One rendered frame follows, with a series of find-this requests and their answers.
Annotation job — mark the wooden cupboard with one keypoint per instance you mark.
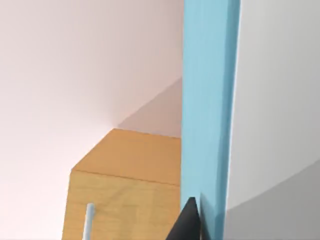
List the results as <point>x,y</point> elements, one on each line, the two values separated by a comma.
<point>125,185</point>

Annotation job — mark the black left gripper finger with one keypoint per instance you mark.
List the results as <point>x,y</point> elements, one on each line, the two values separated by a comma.
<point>188,222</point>

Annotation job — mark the light blue board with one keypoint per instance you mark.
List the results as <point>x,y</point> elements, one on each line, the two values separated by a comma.
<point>206,100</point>

